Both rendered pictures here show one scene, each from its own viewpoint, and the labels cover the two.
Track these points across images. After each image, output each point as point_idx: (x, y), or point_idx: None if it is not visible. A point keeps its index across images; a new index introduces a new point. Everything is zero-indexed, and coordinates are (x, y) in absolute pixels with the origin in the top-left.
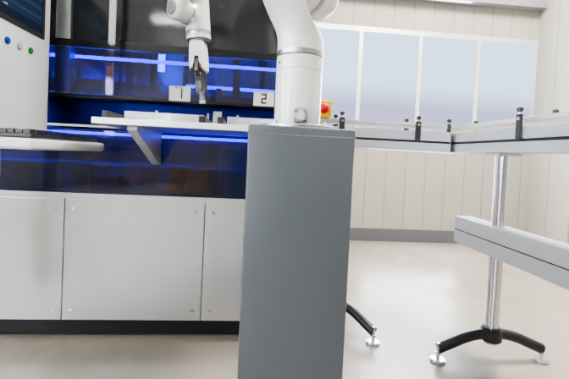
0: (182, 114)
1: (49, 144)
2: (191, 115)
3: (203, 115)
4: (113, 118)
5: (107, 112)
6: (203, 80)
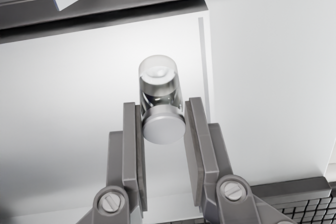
0: (213, 91)
1: (334, 168)
2: (211, 58)
3: (206, 10)
4: (326, 167)
5: (330, 186)
6: (217, 172)
